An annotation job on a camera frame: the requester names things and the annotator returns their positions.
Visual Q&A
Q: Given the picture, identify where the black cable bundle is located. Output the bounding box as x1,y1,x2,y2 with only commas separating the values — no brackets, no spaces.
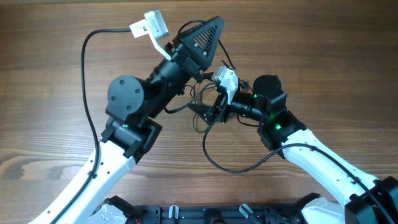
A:
163,19,251,134

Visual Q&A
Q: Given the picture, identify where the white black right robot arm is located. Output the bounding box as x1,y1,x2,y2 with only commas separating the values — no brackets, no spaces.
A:
190,73,397,223

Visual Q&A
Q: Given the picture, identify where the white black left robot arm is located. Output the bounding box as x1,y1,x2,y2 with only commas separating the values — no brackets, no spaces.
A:
35,11,224,223

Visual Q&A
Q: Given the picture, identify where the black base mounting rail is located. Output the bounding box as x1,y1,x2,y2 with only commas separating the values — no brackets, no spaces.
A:
102,195,312,224

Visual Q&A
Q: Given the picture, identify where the black left camera cable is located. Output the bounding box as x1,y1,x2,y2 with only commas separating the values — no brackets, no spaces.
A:
48,27,132,224

